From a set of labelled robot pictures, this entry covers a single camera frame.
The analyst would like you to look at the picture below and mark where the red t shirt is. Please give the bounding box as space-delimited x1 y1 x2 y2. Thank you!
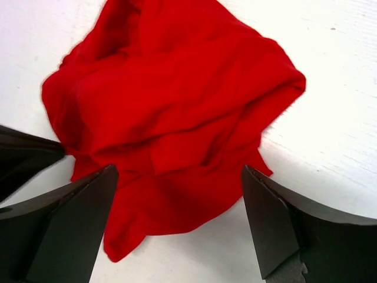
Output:
41 1 306 262

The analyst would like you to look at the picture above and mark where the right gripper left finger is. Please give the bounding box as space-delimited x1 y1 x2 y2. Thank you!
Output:
1 165 118 283

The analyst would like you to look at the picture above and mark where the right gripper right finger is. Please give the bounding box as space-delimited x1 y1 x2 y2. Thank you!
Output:
241 166 376 283

